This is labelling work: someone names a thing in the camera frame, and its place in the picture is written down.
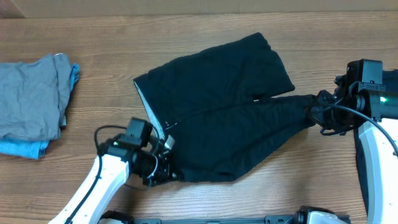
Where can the black shorts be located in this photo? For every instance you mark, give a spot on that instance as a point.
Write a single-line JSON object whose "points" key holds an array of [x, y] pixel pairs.
{"points": [[227, 108]]}

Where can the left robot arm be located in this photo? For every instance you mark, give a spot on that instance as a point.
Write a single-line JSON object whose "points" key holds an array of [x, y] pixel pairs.
{"points": [[137, 150]]}

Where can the grey folded shirt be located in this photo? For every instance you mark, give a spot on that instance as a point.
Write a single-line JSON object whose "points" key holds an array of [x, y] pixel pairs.
{"points": [[34, 97]]}

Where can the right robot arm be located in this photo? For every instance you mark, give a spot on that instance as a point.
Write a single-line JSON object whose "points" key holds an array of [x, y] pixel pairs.
{"points": [[365, 102]]}

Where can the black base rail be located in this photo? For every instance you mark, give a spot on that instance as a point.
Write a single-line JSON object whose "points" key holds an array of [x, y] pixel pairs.
{"points": [[269, 219]]}

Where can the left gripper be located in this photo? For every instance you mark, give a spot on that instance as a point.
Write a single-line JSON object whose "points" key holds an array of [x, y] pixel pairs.
{"points": [[166, 175]]}

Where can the black shirt pile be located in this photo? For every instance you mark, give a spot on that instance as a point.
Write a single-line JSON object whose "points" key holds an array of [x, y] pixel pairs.
{"points": [[390, 81]]}

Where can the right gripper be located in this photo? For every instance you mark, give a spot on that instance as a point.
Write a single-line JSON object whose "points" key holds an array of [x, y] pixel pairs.
{"points": [[321, 109]]}

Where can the blue folded shirt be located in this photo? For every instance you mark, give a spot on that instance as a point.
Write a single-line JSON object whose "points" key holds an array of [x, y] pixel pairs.
{"points": [[35, 149]]}

